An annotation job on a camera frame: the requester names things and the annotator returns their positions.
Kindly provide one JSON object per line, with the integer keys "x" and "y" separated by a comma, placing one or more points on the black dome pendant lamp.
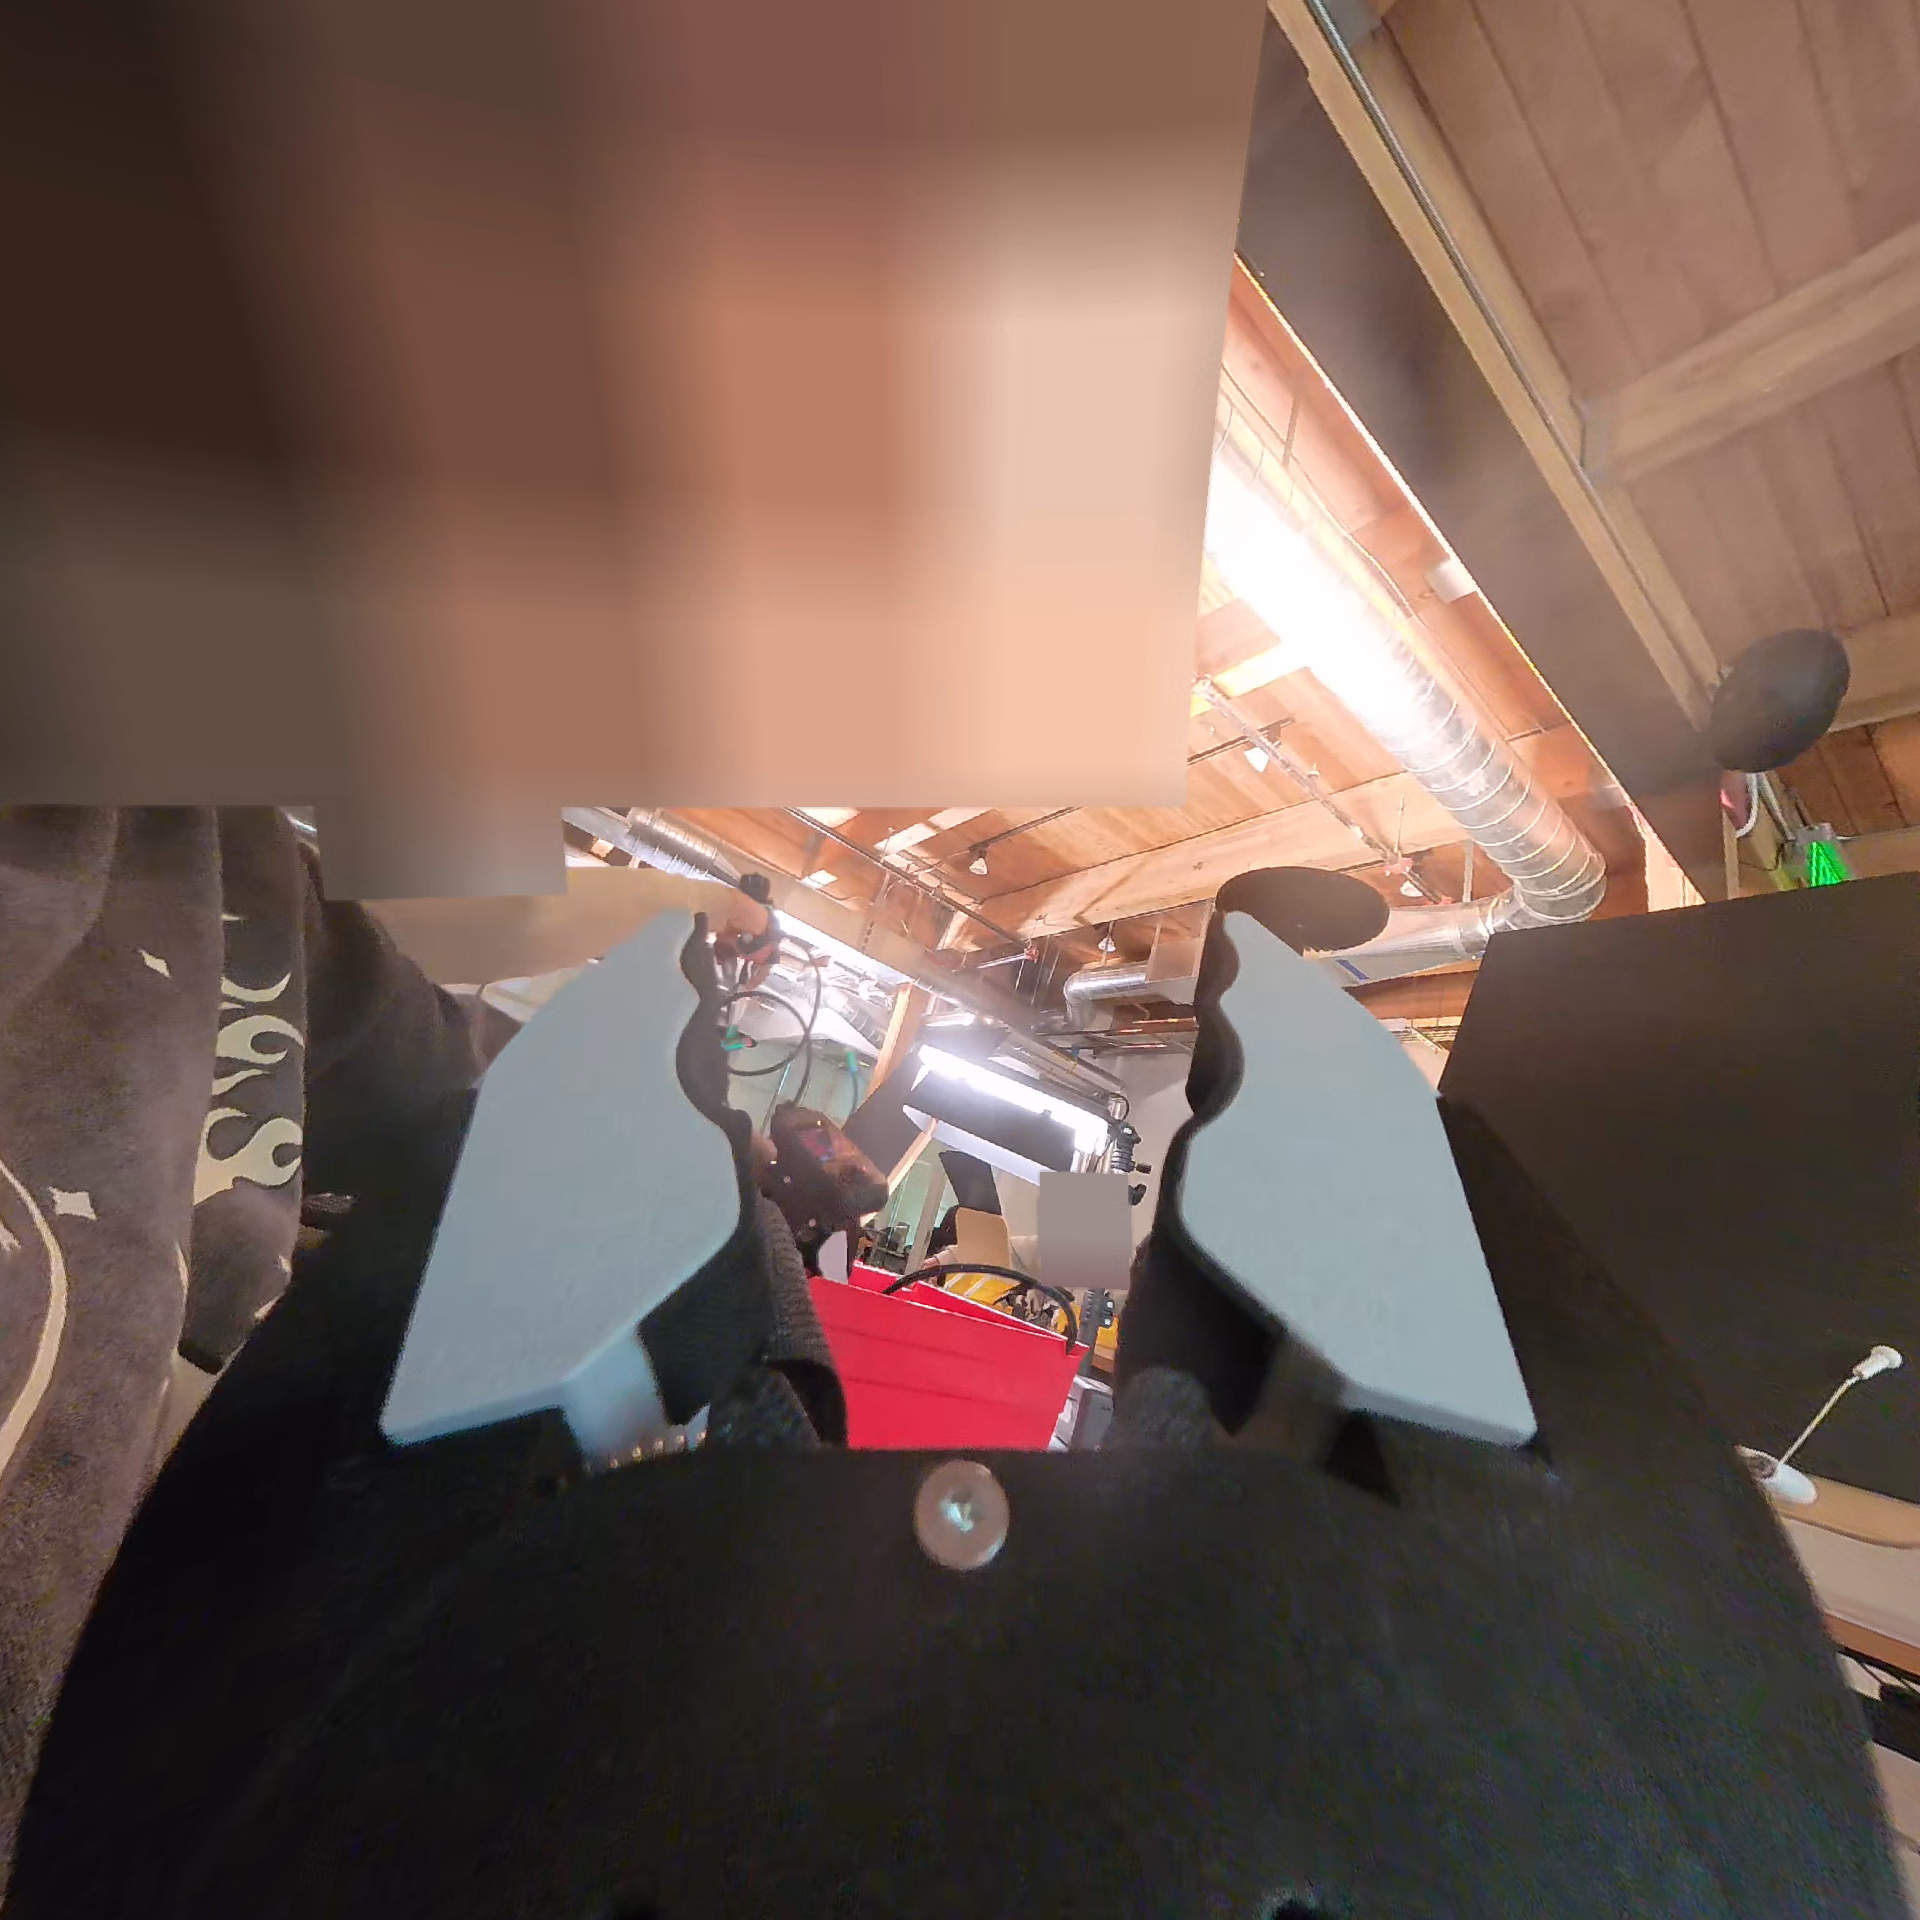
{"x": 1319, "y": 906}
{"x": 1781, "y": 700}

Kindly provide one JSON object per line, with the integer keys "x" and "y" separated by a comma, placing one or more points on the dark patterned clothing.
{"x": 136, "y": 1126}

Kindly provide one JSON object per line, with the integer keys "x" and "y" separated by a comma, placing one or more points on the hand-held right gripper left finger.
{"x": 569, "y": 1200}

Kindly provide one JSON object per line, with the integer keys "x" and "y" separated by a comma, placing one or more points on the studio light panel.
{"x": 991, "y": 1119}

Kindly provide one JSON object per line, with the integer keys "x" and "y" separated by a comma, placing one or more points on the silver spiral air duct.
{"x": 1500, "y": 810}

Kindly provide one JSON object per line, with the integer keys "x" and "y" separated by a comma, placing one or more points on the person's left forearm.
{"x": 388, "y": 1036}

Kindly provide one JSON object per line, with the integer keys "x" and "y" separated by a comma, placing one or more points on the person's left hand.
{"x": 825, "y": 1178}

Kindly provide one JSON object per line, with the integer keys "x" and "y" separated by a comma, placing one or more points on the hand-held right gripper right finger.
{"x": 1348, "y": 1200}

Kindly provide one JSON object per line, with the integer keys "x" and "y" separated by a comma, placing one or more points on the green exit sign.
{"x": 1827, "y": 863}

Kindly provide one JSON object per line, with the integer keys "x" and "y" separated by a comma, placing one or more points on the red plastic bin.
{"x": 930, "y": 1366}

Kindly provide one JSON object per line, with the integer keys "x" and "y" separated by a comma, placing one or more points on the black panel with wooden rim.
{"x": 1680, "y": 1126}

